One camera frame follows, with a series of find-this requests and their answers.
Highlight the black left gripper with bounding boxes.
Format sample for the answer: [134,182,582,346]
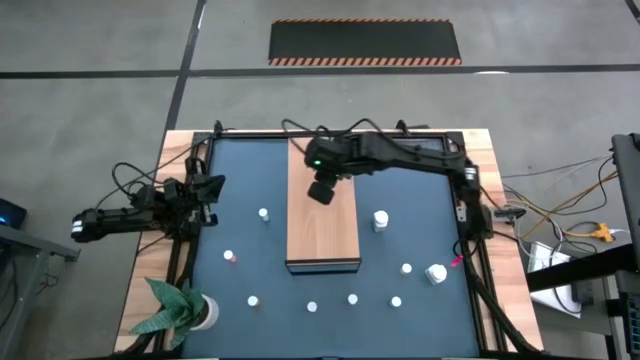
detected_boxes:
[189,173,226,207]

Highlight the wooden shelf with black frame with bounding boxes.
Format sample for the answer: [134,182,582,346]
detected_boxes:
[285,135,362,276]

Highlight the large white medicine bottle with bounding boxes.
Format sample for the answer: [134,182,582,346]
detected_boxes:
[424,263,449,287]

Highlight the black floor mat striped edges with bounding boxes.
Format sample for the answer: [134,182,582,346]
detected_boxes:
[267,18,463,68]

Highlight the green plant in white pot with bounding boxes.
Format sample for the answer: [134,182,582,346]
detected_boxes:
[128,277,221,351]

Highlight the grey side table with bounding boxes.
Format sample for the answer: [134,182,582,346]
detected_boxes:
[0,223,81,360]

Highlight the black table edge clamp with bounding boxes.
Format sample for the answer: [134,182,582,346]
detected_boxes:
[492,205,528,223]

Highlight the black device with blue light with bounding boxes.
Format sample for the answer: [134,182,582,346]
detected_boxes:
[0,198,28,231]

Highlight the white paper box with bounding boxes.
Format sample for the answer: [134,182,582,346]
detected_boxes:
[519,241,585,320]

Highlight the black desk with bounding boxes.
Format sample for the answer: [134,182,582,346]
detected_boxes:
[524,243,640,360]

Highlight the yellow power splitter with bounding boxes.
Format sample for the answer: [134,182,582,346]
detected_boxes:
[592,222,616,245]

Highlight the grey computer case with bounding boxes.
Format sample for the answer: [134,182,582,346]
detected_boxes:
[610,132,640,264]

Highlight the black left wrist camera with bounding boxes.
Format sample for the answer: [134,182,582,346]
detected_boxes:
[163,178,190,202]

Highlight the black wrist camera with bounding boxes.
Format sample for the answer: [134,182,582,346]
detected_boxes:
[163,178,190,202]
[306,178,337,206]

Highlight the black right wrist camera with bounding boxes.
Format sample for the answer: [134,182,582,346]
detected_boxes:
[306,178,337,206]

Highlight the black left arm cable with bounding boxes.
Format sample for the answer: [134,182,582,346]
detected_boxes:
[94,125,236,211]

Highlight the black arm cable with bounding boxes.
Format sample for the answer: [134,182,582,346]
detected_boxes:
[94,125,236,211]
[280,117,401,156]

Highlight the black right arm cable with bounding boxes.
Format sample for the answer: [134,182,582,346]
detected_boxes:
[280,117,401,156]

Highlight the black aluminium table frame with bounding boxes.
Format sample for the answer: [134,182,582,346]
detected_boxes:
[152,119,541,359]

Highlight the black corrugated cable conduit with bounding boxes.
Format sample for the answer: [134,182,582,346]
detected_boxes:
[132,234,199,357]
[459,238,539,357]

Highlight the white floor cable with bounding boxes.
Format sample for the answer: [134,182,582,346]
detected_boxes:
[499,154,615,180]

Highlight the orange floor cable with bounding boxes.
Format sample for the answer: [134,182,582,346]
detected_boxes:
[502,169,621,241]

